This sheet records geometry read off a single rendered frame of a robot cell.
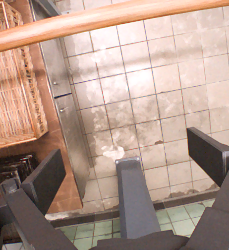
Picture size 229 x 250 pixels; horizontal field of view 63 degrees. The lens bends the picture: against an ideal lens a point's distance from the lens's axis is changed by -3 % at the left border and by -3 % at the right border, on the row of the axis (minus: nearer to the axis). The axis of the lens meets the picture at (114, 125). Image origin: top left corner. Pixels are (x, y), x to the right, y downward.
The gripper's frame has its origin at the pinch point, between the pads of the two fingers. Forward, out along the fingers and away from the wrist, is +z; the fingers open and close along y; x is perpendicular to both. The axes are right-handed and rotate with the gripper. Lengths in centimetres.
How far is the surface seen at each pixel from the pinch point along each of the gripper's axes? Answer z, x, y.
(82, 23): 12.3, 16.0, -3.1
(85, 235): 108, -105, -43
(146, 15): 13.0, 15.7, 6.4
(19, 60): 61, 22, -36
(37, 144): 74, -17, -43
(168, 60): 133, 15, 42
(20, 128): 73, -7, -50
